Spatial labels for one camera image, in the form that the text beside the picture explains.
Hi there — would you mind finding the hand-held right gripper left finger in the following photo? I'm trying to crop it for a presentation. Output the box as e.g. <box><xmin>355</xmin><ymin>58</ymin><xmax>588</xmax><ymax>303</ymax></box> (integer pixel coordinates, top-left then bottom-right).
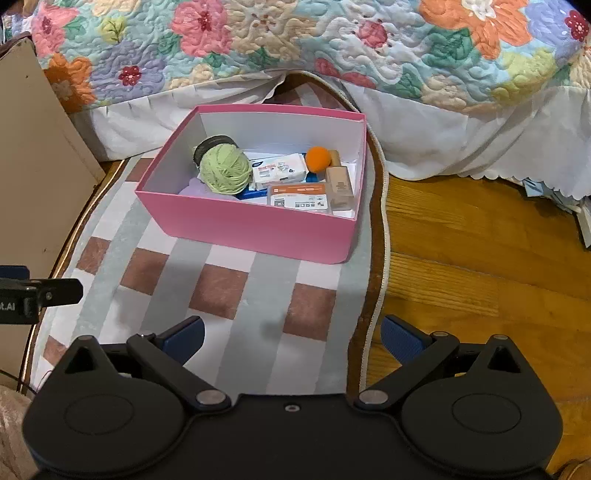
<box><xmin>52</xmin><ymin>316</ymin><xmax>232</xmax><ymax>411</ymax></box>

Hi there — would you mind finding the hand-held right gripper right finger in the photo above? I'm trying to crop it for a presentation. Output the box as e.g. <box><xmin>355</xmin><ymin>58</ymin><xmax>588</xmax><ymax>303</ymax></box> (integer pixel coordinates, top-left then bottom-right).
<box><xmin>352</xmin><ymin>314</ymin><xmax>533</xmax><ymax>409</ymax></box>

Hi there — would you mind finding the pink cardboard box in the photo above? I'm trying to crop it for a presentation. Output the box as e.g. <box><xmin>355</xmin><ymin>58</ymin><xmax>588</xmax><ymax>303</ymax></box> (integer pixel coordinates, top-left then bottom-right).
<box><xmin>135</xmin><ymin>104</ymin><xmax>368</xmax><ymax>265</ymax></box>

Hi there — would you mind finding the purple plush toy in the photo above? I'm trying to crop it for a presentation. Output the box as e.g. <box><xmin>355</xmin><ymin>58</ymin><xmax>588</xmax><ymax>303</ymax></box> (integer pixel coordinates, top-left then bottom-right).
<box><xmin>178</xmin><ymin>178</ymin><xmax>218</xmax><ymax>199</ymax></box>

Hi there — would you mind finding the blue wet wipes packet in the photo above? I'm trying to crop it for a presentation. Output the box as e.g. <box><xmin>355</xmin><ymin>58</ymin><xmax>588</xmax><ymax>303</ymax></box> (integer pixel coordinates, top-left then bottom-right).
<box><xmin>235</xmin><ymin>172</ymin><xmax>325</xmax><ymax>202</ymax></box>

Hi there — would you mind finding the foundation bottle with gold cap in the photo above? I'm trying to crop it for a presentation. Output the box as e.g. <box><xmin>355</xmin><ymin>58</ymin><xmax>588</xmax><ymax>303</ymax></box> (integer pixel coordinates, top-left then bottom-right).
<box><xmin>325</xmin><ymin>150</ymin><xmax>356</xmax><ymax>214</ymax></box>

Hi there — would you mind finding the green yarn ball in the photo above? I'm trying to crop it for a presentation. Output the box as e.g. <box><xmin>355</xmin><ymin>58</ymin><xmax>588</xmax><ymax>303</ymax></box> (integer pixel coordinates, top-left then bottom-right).
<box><xmin>193</xmin><ymin>135</ymin><xmax>252</xmax><ymax>195</ymax></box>

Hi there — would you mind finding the clear box with orange label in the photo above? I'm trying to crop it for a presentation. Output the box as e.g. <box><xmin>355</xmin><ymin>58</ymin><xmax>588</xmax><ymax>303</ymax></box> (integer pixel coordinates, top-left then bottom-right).
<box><xmin>267</xmin><ymin>182</ymin><xmax>333</xmax><ymax>214</ymax></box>

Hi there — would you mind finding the white tissue packet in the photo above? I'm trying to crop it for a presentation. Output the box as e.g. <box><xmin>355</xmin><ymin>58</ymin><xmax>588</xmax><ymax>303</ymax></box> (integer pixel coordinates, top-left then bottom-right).
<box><xmin>245</xmin><ymin>152</ymin><xmax>309</xmax><ymax>183</ymax></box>

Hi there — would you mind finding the orange makeup sponge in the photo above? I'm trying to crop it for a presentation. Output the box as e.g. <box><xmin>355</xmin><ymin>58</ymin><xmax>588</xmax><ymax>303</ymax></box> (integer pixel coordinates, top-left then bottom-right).
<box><xmin>305</xmin><ymin>147</ymin><xmax>332</xmax><ymax>174</ymax></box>

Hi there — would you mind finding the checkered rug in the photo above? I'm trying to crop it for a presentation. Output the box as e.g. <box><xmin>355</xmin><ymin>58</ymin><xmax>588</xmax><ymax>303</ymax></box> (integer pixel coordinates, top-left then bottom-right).
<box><xmin>23</xmin><ymin>71</ymin><xmax>393</xmax><ymax>398</ymax></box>

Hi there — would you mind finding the pink fluffy cloth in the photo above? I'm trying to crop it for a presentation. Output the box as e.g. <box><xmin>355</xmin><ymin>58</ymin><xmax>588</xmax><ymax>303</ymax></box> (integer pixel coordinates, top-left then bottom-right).
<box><xmin>0</xmin><ymin>385</ymin><xmax>38</xmax><ymax>480</ymax></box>

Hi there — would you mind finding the clutter under bed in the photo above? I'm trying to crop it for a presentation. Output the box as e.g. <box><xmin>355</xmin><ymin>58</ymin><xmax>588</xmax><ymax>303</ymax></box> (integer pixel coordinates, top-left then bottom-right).
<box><xmin>524</xmin><ymin>178</ymin><xmax>591</xmax><ymax>250</ymax></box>

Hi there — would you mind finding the floral quilt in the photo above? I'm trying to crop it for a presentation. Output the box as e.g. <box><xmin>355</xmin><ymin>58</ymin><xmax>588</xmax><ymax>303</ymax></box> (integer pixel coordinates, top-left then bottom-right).
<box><xmin>0</xmin><ymin>0</ymin><xmax>591</xmax><ymax>116</ymax></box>

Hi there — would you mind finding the black cable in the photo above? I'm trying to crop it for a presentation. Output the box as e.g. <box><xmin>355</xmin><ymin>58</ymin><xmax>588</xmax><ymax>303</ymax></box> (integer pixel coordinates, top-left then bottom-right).
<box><xmin>0</xmin><ymin>368</ymin><xmax>38</xmax><ymax>398</ymax></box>

